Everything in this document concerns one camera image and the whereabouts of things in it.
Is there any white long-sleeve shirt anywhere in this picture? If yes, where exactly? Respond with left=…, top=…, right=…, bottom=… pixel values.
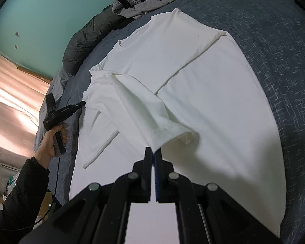
left=69, top=7, right=288, bottom=244

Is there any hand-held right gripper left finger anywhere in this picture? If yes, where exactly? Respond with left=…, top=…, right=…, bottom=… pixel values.
left=19, top=147, right=152, bottom=244

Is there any light grey blanket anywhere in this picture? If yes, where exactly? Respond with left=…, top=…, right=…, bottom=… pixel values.
left=34, top=69, right=92, bottom=158

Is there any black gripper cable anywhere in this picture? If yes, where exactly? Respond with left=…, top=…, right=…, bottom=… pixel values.
left=32, top=155, right=62, bottom=225

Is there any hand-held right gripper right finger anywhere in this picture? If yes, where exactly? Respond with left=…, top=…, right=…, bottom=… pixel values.
left=154, top=149, right=282, bottom=244

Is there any pink curtain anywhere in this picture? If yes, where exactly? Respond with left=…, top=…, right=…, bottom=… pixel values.
left=0, top=48, right=54, bottom=168

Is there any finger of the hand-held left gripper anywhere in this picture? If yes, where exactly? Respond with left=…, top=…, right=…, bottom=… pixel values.
left=66, top=101, right=86, bottom=114

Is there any wooden window frame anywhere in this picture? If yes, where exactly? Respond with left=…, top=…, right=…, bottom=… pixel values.
left=16, top=66, right=52, bottom=84

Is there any cardboard box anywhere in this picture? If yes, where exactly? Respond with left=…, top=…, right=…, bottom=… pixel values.
left=38, top=192, right=57, bottom=219

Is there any dark grey rolled duvet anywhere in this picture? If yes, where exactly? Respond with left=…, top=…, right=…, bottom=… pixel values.
left=62, top=4, right=133, bottom=76

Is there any bed with blue sheet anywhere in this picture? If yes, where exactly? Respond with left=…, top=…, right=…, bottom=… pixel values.
left=36, top=0, right=305, bottom=244

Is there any person's left forearm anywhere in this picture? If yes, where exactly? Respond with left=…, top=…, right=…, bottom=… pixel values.
left=0, top=156, right=50, bottom=232

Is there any person's left hand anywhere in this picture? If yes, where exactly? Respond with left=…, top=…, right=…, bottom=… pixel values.
left=35, top=123, right=68, bottom=170

